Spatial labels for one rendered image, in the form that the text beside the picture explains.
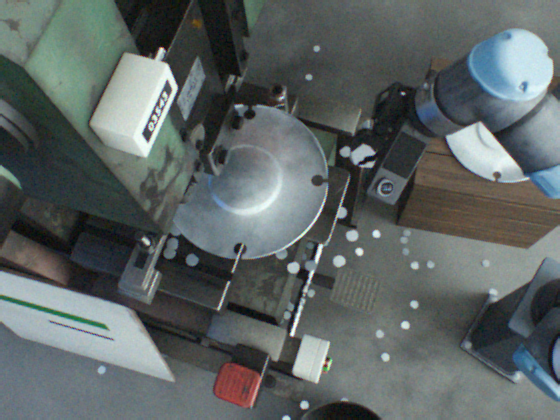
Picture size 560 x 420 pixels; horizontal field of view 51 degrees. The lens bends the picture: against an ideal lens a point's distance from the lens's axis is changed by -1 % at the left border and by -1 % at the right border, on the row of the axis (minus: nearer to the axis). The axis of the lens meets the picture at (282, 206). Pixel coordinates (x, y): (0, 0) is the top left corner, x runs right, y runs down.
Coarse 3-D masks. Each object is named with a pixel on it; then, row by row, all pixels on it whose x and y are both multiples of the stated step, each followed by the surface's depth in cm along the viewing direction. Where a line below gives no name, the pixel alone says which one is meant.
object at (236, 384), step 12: (228, 372) 94; (240, 372) 94; (252, 372) 94; (216, 384) 93; (228, 384) 93; (240, 384) 93; (252, 384) 93; (216, 396) 93; (228, 396) 93; (240, 396) 93; (252, 396) 93
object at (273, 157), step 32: (256, 128) 106; (288, 128) 105; (256, 160) 103; (288, 160) 103; (320, 160) 103; (224, 192) 101; (256, 192) 101; (288, 192) 101; (320, 192) 101; (192, 224) 100; (224, 224) 100; (256, 224) 100; (288, 224) 99; (224, 256) 98; (256, 256) 97
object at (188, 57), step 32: (160, 0) 69; (192, 0) 68; (160, 32) 67; (192, 32) 71; (192, 64) 74; (192, 96) 77; (224, 96) 86; (192, 128) 80; (224, 128) 86; (224, 160) 86
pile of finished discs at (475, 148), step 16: (480, 128) 150; (448, 144) 149; (464, 144) 149; (480, 144) 149; (496, 144) 148; (464, 160) 148; (480, 160) 147; (496, 160) 147; (512, 160) 147; (480, 176) 146; (512, 176) 146
